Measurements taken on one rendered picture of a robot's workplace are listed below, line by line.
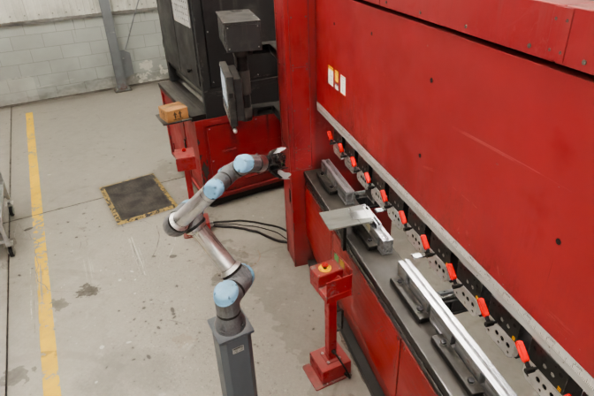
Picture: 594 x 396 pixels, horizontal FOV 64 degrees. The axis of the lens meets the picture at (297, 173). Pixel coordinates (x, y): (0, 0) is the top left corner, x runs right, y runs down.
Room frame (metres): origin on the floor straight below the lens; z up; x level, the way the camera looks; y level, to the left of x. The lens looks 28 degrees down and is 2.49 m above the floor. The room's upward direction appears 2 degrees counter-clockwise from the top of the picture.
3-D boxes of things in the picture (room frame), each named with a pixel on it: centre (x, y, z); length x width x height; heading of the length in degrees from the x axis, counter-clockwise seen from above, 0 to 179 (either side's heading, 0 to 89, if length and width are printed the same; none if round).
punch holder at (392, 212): (1.94, -0.51, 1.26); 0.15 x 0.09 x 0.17; 15
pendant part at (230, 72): (3.33, 0.45, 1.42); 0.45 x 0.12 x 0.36; 13
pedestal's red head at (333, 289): (2.05, -0.16, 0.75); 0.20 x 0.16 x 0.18; 25
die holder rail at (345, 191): (2.84, -0.27, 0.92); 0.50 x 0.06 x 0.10; 15
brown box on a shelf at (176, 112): (4.02, 1.09, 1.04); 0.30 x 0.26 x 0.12; 27
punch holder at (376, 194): (2.14, -0.46, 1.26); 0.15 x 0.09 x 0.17; 15
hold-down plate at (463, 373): (1.32, -0.61, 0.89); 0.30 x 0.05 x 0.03; 15
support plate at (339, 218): (2.27, -0.27, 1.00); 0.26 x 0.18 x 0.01; 105
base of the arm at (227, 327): (1.70, 0.35, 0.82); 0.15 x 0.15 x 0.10
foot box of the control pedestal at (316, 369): (2.04, -0.14, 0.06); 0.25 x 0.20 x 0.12; 115
